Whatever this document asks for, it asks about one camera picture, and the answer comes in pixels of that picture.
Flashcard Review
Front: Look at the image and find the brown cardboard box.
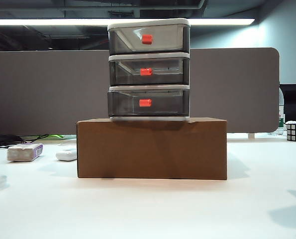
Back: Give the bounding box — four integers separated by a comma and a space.
76, 117, 228, 180

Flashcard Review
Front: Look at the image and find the white oval plastic case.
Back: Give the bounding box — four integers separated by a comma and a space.
55, 148, 78, 161

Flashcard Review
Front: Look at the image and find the ceiling light strip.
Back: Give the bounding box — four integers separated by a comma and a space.
0, 18, 255, 27

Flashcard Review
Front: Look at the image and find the grey desk partition panel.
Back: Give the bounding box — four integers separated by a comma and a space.
0, 47, 280, 135

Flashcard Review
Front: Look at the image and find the white purple tissue pack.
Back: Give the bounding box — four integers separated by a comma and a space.
6, 142, 44, 163

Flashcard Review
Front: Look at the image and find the white plastic drawer cabinet frame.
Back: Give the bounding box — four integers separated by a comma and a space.
107, 18, 191, 122

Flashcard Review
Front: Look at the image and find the thin black mouse cable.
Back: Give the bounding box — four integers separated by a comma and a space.
18, 133, 50, 146

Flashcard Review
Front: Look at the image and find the green flat packet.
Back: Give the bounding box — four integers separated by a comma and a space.
47, 134, 71, 140

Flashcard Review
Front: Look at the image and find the black mouse pad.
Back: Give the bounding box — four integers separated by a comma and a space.
0, 135, 23, 148

